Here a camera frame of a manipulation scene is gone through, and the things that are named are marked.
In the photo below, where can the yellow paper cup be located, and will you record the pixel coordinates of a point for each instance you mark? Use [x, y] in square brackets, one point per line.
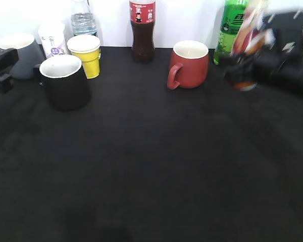
[87, 48]

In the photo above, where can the clear water bottle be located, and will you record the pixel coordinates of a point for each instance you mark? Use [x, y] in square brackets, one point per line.
[82, 19]

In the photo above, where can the black mug white inside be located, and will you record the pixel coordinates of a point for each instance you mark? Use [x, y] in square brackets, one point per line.
[64, 81]

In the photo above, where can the grey mug white inside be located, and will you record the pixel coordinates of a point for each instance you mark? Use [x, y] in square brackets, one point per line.
[29, 53]

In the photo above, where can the brown nescafe coffee bottle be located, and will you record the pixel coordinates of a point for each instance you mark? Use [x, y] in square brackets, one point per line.
[248, 41]

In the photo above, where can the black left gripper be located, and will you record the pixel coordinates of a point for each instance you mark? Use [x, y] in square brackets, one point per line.
[8, 58]

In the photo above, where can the white blueberry milk carton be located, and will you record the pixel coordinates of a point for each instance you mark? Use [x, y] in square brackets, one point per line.
[52, 38]

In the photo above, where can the cola bottle red label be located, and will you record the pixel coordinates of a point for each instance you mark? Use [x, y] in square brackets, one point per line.
[142, 18]

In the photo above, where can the red mug white inside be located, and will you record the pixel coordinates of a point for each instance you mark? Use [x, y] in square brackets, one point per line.
[189, 65]

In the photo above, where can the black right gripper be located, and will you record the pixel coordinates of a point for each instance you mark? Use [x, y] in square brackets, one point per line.
[265, 66]

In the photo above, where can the green sprite bottle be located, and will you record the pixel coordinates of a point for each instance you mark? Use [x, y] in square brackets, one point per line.
[233, 16]

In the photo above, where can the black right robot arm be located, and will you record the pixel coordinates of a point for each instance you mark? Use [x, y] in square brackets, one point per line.
[293, 72]

